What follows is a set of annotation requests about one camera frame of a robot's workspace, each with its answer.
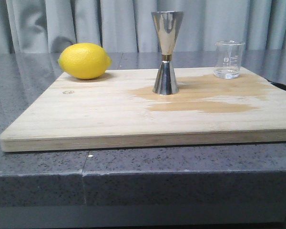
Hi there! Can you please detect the silver double jigger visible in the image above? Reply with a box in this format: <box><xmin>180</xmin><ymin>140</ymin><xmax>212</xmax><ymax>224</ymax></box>
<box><xmin>151</xmin><ymin>11</ymin><xmax>184</xmax><ymax>95</ymax></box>

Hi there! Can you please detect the small glass beaker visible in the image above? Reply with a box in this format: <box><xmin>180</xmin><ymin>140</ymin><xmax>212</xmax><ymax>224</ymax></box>
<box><xmin>213</xmin><ymin>41</ymin><xmax>245</xmax><ymax>79</ymax></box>

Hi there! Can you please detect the light wooden cutting board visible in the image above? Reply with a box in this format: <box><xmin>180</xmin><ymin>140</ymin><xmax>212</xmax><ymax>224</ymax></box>
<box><xmin>0</xmin><ymin>68</ymin><xmax>286</xmax><ymax>152</ymax></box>

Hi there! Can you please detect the yellow lemon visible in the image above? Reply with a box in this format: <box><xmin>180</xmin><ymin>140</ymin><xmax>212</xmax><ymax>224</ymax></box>
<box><xmin>58</xmin><ymin>42</ymin><xmax>112</xmax><ymax>80</ymax></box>

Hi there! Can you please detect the grey curtain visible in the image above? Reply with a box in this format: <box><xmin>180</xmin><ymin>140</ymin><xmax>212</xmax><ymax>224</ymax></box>
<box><xmin>0</xmin><ymin>0</ymin><xmax>286</xmax><ymax>54</ymax></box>

